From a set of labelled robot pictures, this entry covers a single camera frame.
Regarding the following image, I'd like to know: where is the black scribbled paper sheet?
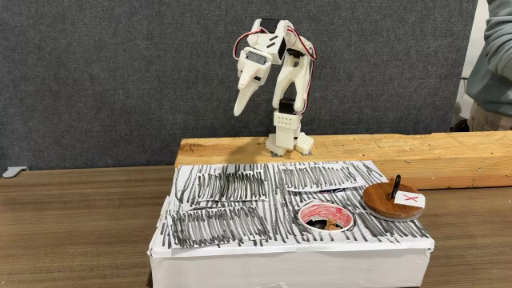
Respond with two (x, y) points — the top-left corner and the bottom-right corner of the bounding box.
(278, 162), (371, 192)
(194, 170), (270, 203)
(167, 203), (277, 250)

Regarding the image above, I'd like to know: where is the red-lined round cup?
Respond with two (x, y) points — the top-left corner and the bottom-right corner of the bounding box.
(297, 201), (356, 233)

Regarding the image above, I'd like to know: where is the round wooden lid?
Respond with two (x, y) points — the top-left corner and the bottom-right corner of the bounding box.
(362, 182), (427, 222)

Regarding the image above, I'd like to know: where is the light wooden beam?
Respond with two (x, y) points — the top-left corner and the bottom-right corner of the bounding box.
(174, 130), (512, 191)

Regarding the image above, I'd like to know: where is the white box with black scribbles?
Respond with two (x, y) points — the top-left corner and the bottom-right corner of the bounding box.
(146, 159), (436, 288)

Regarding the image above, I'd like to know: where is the white paper with red X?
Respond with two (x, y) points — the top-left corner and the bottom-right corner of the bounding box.
(394, 190), (426, 209)

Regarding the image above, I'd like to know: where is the person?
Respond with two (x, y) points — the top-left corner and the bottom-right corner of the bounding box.
(450, 0), (512, 133)

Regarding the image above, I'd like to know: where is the grey partition foot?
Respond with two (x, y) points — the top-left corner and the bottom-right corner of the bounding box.
(2, 165), (30, 179)

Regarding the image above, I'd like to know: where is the red black gripper cable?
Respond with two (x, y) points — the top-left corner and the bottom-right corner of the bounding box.
(233, 27), (267, 61)

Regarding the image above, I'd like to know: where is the red black arm cable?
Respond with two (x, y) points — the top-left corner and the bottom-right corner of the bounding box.
(286, 26), (318, 115)

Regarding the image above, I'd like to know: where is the black loop handle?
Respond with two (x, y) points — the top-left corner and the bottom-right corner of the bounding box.
(390, 174), (402, 200)

